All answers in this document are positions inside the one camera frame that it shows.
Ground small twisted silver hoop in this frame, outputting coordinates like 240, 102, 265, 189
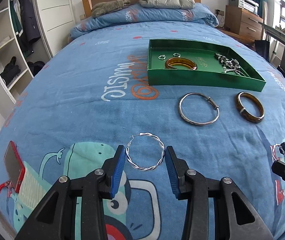
125, 132, 165, 172

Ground dark brown jade bangle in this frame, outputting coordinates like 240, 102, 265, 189
235, 92, 265, 124

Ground plain silver bangle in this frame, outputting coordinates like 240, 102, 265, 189
178, 92, 220, 126

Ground amber resin bangle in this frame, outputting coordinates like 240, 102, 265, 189
165, 57, 198, 70

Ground pearl silver bead necklace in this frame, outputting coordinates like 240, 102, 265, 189
223, 65, 249, 77

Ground brown bead bracelet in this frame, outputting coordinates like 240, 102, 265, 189
214, 52, 242, 72

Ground green jewelry tray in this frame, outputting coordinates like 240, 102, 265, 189
147, 39, 266, 92

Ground red case smartphone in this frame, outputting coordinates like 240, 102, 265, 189
4, 141, 25, 193

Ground folded blue duvet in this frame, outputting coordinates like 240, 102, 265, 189
68, 3, 219, 42

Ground grey brown plush garment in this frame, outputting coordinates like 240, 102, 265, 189
91, 0, 130, 18

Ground wooden drawer chest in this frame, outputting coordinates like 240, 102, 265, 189
218, 5, 263, 49

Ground white open wardrobe shelf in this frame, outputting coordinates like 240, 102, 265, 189
0, 0, 51, 107

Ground grey puffer jacket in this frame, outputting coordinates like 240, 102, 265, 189
139, 0, 195, 9

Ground hanging dark clothes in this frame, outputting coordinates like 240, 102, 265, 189
10, 0, 40, 57

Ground white grey printer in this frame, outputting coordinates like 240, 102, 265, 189
228, 0, 259, 15

